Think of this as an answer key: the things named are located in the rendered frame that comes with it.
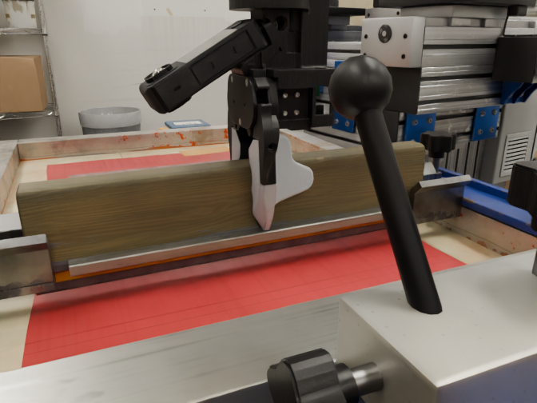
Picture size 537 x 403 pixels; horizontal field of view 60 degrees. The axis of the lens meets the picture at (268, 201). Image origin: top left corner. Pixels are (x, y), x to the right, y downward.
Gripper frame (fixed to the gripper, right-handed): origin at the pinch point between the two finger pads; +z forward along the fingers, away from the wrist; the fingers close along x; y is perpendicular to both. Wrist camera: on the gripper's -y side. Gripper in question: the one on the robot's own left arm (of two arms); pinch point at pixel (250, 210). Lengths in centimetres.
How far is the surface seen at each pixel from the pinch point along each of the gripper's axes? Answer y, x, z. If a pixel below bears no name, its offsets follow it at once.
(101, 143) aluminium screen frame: -11, 56, 3
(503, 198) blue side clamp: 29.2, -4.9, 1.1
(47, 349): -19.2, -7.8, 5.5
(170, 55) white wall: 68, 367, -2
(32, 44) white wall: -36, 367, -12
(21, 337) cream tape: -21.1, -5.3, 5.5
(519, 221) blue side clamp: 25.2, -10.5, 1.2
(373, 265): 11.3, -5.7, 5.7
